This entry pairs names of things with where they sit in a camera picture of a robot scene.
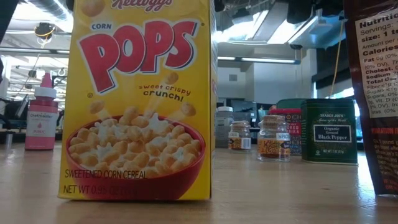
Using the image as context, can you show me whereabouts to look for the red smoked paprika tin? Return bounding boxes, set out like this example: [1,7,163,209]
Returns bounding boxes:
[268,108,302,156]

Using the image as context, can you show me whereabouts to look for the pink food colouring bottle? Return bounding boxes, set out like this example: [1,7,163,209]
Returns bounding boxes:
[24,72,59,151]

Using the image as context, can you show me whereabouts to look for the dark green black pepper tin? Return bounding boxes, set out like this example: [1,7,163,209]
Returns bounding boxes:
[300,98,359,166]

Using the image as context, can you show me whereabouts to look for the small cork-stoppered glass spice jar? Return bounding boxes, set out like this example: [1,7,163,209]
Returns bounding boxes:
[228,120,252,152]
[257,114,292,162]

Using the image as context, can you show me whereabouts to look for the brown spice packet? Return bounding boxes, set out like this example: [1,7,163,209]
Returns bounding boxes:
[343,0,398,196]

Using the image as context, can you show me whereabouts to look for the hanging yellow cord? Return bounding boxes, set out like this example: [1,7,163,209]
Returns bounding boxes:
[329,20,345,98]

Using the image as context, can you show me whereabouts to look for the green plastic bin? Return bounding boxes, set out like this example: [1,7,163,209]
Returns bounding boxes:
[275,98,308,110]

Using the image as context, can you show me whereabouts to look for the white-lidded clear spice jar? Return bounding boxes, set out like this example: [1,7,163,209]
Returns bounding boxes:
[215,106,235,149]

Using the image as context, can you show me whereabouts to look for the silver ventilation duct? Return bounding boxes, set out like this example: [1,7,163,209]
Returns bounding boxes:
[217,0,320,44]

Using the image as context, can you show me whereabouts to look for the yellow Corn Pops cereal box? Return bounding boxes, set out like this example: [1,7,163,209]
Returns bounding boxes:
[57,0,218,202]

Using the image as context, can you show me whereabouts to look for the black ceiling cable reel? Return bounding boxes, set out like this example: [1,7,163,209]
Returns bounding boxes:
[33,21,57,41]

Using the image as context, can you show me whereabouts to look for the fluorescent ceiling light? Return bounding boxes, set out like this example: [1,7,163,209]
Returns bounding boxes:
[217,55,302,65]

